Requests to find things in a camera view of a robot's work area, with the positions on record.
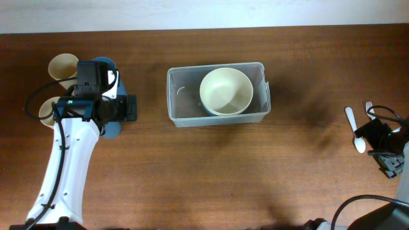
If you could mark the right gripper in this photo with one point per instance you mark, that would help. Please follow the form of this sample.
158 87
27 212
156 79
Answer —
372 131

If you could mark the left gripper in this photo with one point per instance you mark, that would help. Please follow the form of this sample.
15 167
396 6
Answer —
124 114

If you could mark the blue cup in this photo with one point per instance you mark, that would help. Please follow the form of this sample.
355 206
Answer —
112 65
111 130

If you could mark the blue bowl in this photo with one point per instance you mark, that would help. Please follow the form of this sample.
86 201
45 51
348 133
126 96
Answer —
206 111

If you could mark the cream bowl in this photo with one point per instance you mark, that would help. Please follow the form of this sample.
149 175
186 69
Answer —
225 106
226 82

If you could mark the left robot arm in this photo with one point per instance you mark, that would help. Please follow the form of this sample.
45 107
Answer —
94 107

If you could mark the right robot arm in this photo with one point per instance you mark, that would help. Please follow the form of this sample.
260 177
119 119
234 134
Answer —
394 215

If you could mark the clear plastic storage container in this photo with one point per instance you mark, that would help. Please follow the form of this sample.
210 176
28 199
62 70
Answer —
184 103

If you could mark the white plastic spoon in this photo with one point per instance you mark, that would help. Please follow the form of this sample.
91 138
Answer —
359 143

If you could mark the cream cup far left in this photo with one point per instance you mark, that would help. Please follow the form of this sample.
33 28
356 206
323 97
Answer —
64 66

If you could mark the cream cup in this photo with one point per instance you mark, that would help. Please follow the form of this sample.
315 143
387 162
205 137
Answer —
45 110
64 66

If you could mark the white plastic fork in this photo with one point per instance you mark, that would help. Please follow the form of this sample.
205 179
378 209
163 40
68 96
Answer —
370 110

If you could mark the cream cup near left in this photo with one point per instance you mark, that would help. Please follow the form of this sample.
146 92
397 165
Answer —
45 110

